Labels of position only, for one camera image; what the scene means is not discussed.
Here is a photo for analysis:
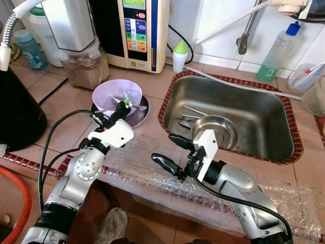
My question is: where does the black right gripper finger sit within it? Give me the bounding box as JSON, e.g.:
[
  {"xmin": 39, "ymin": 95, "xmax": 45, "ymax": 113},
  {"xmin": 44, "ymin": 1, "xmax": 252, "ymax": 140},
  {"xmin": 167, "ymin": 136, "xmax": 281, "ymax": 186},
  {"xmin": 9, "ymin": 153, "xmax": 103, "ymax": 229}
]
[
  {"xmin": 151, "ymin": 152, "xmax": 186, "ymax": 179},
  {"xmin": 169, "ymin": 133, "xmax": 199, "ymax": 152}
]

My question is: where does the green handled utensil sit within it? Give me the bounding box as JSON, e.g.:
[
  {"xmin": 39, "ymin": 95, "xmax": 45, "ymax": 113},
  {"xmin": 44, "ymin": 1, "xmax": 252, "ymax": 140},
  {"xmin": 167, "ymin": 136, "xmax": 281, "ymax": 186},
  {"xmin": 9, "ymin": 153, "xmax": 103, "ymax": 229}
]
[{"xmin": 109, "ymin": 91, "xmax": 134, "ymax": 110}]

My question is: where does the stainless steel plate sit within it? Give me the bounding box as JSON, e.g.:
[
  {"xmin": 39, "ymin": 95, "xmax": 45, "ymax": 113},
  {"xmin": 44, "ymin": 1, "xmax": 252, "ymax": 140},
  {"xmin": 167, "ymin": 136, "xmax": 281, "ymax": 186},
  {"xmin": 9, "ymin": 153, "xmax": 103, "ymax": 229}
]
[{"xmin": 91, "ymin": 94, "xmax": 151, "ymax": 129}]

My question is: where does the purple plastic bowl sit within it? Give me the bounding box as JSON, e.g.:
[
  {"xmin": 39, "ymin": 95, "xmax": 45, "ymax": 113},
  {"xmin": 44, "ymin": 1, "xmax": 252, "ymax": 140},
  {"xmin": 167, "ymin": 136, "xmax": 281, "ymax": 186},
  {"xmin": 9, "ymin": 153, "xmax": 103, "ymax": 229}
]
[{"xmin": 92, "ymin": 79, "xmax": 143, "ymax": 115}]

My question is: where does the shallow stainless steel bowl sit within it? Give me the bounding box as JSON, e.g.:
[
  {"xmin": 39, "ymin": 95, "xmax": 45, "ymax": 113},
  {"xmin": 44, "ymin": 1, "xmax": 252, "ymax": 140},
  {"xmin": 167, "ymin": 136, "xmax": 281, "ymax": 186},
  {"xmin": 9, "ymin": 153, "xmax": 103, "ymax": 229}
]
[{"xmin": 190, "ymin": 115, "xmax": 239, "ymax": 151}]

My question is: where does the steel spoon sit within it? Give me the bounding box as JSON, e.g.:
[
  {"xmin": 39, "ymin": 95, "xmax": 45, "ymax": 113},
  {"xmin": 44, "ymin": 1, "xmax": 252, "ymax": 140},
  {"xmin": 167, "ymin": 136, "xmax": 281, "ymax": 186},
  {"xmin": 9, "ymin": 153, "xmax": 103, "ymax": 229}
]
[{"xmin": 178, "ymin": 118, "xmax": 200, "ymax": 130}]

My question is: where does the clear bubble wrap sheet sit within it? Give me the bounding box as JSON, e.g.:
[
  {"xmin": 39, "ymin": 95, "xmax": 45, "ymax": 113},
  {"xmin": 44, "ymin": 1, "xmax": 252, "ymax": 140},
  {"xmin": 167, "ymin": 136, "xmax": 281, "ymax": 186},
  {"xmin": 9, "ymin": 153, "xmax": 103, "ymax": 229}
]
[{"xmin": 99, "ymin": 130, "xmax": 318, "ymax": 239}]

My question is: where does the clear glass jar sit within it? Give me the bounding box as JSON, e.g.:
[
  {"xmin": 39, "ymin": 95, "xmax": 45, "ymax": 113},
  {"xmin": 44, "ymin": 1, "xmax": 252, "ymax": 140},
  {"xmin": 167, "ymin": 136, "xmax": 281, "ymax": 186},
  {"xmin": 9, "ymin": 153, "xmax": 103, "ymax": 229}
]
[{"xmin": 61, "ymin": 48, "xmax": 110, "ymax": 89}]

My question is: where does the stainless steel sink basin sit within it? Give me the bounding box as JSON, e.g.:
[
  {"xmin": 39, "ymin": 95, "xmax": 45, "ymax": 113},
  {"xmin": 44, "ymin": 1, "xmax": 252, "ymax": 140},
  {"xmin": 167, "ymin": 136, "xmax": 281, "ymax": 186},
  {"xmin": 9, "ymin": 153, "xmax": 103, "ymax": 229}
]
[{"xmin": 164, "ymin": 76, "xmax": 295, "ymax": 161}]

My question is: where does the white bottle with green cap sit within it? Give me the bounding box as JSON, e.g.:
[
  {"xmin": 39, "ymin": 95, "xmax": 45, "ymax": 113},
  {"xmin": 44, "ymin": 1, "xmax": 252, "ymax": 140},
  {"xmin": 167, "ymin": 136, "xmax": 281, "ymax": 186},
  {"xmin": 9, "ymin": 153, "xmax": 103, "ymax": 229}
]
[{"xmin": 173, "ymin": 41, "xmax": 188, "ymax": 73}]

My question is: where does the beige and blue water ionizer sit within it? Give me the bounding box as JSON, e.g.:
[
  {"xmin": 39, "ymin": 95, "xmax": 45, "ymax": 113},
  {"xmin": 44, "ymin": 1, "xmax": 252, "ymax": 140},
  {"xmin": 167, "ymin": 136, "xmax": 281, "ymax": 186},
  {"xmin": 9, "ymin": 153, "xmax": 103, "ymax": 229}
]
[{"xmin": 118, "ymin": 0, "xmax": 171, "ymax": 72}]

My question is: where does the black kettle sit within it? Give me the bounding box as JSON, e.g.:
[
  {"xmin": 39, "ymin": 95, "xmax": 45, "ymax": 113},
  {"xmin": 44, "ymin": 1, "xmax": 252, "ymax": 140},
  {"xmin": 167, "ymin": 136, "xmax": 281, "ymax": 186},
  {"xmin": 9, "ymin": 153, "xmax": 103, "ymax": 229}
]
[{"xmin": 0, "ymin": 69, "xmax": 47, "ymax": 152}]

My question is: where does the white appliance body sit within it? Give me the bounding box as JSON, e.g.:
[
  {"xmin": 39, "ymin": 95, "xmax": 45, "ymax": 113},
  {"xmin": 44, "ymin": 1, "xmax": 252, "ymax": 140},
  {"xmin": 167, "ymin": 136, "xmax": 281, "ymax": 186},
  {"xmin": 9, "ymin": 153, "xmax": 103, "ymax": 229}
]
[{"xmin": 43, "ymin": 0, "xmax": 97, "ymax": 51}]

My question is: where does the translucent plastic container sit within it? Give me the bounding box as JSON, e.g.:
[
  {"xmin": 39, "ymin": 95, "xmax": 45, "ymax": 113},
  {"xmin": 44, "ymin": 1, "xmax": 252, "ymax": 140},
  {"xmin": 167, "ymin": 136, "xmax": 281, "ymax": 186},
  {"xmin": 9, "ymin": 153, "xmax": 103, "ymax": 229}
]
[{"xmin": 301, "ymin": 76, "xmax": 325, "ymax": 116}]

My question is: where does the teal plastic bottle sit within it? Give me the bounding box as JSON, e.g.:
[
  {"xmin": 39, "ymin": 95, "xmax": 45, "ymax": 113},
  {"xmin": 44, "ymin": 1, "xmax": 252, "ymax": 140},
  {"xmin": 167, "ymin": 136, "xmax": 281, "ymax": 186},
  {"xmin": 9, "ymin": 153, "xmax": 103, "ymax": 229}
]
[{"xmin": 14, "ymin": 29, "xmax": 49, "ymax": 71}]

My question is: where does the white and red toothbrush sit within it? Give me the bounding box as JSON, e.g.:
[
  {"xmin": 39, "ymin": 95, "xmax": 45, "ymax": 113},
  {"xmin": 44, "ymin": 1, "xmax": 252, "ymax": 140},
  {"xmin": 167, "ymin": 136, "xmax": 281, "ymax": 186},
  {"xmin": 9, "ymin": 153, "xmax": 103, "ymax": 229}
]
[{"xmin": 300, "ymin": 62, "xmax": 325, "ymax": 87}]

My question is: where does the white jar with green lid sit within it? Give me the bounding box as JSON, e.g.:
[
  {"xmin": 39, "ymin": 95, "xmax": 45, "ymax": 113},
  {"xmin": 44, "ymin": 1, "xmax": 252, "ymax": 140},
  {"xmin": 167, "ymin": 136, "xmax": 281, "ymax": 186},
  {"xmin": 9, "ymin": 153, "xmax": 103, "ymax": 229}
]
[{"xmin": 28, "ymin": 5, "xmax": 64, "ymax": 67}]

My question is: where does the steel gooseneck faucet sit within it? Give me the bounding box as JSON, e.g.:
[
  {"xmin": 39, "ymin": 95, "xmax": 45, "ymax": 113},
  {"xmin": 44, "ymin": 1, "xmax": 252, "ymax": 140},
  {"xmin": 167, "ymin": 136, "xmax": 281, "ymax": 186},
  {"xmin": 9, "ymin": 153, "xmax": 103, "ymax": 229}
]
[{"xmin": 237, "ymin": 5, "xmax": 262, "ymax": 55}]

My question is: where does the clear plastic cup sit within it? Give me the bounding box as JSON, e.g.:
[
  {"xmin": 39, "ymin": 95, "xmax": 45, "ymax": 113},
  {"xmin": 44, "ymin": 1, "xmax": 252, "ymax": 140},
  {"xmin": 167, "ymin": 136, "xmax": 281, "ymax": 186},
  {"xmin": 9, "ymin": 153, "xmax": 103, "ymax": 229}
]
[{"xmin": 289, "ymin": 64, "xmax": 325, "ymax": 92}]

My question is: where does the blue capped dish soap bottle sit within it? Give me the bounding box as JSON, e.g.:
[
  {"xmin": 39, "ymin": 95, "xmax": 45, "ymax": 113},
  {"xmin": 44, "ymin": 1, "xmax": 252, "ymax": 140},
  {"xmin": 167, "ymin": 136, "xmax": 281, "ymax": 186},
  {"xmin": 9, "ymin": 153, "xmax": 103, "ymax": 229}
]
[{"xmin": 255, "ymin": 21, "xmax": 301, "ymax": 83}]

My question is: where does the beige faucet diverter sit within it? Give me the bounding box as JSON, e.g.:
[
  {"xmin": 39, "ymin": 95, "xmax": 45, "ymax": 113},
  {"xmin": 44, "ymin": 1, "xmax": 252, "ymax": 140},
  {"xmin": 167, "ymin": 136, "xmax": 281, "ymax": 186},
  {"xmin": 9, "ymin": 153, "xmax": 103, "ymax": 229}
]
[{"xmin": 272, "ymin": 0, "xmax": 311, "ymax": 17}]

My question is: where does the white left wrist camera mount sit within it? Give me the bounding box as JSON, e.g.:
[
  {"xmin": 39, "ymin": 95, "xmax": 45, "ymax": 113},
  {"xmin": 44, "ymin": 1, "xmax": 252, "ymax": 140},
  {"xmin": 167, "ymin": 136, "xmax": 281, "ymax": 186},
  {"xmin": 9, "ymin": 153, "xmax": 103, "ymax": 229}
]
[{"xmin": 89, "ymin": 119, "xmax": 134, "ymax": 148}]

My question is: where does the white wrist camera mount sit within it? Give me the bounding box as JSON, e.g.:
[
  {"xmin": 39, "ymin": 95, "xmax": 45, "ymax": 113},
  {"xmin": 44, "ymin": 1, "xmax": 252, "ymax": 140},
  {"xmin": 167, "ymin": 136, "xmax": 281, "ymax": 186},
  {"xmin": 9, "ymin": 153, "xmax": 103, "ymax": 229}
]
[
  {"xmin": 196, "ymin": 130, "xmax": 219, "ymax": 181},
  {"xmin": 89, "ymin": 119, "xmax": 134, "ymax": 148}
]

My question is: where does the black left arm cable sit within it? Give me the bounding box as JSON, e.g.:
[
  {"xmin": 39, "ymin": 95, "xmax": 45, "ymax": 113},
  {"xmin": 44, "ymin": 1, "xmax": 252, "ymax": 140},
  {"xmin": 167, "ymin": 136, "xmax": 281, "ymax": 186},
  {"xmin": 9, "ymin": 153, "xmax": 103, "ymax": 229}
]
[{"xmin": 38, "ymin": 109, "xmax": 110, "ymax": 211}]

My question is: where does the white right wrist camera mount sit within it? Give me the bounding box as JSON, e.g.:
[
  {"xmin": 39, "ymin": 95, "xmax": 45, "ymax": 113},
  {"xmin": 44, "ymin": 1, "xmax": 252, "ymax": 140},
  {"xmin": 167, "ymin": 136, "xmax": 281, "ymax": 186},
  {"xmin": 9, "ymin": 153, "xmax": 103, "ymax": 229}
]
[{"xmin": 196, "ymin": 130, "xmax": 219, "ymax": 181}]

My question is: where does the black ionizer power cable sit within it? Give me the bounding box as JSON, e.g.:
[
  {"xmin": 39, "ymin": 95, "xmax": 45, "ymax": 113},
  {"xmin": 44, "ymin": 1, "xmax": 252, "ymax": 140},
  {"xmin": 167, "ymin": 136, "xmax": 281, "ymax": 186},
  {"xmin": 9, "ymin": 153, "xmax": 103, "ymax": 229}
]
[{"xmin": 169, "ymin": 24, "xmax": 194, "ymax": 64}]

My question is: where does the thin white hose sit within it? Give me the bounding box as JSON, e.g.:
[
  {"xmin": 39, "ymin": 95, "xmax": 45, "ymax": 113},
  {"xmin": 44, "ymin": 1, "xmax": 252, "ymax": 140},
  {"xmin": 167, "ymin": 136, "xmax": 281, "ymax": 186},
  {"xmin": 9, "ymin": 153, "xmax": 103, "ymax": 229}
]
[
  {"xmin": 183, "ymin": 65, "xmax": 303, "ymax": 100},
  {"xmin": 196, "ymin": 0, "xmax": 277, "ymax": 45}
]

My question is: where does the orange hose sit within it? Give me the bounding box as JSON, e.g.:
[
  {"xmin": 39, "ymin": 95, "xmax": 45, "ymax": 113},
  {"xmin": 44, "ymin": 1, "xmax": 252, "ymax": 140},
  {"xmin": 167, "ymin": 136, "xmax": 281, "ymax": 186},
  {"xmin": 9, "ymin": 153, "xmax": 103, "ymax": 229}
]
[{"xmin": 0, "ymin": 165, "xmax": 32, "ymax": 244}]

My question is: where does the grey flexible metal hose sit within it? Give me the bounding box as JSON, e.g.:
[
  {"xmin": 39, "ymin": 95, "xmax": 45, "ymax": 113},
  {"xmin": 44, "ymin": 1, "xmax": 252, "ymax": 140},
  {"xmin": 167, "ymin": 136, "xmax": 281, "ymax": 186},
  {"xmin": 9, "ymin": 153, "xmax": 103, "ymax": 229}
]
[{"xmin": 0, "ymin": 0, "xmax": 44, "ymax": 72}]

